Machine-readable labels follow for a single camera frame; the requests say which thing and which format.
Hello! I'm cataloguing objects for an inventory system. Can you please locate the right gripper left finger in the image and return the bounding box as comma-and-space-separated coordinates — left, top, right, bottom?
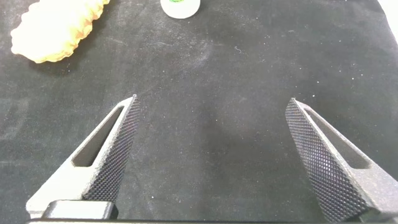
25, 94, 141, 218

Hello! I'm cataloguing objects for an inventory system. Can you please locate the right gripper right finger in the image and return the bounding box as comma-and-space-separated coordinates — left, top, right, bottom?
285, 97, 398, 223

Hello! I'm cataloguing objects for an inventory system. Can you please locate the long ridged pastry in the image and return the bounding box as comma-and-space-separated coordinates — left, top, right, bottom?
10, 0, 111, 64

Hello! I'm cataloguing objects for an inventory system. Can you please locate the white AD milk bottle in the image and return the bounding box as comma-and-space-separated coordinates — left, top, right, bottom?
160, 0, 201, 19

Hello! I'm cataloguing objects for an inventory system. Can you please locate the black table cloth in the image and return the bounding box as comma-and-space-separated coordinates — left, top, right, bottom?
0, 0, 398, 224

